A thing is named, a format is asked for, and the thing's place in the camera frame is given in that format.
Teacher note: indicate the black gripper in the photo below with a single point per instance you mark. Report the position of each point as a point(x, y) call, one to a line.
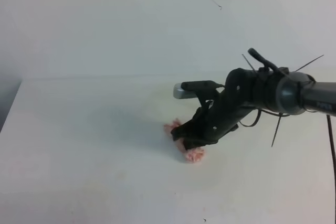
point(232, 105)

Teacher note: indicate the pink white rag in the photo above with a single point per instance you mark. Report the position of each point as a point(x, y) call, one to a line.
point(192, 155)

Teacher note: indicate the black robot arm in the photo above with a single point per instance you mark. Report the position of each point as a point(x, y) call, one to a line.
point(271, 88)

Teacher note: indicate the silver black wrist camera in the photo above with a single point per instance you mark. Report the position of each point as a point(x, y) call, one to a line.
point(205, 90)

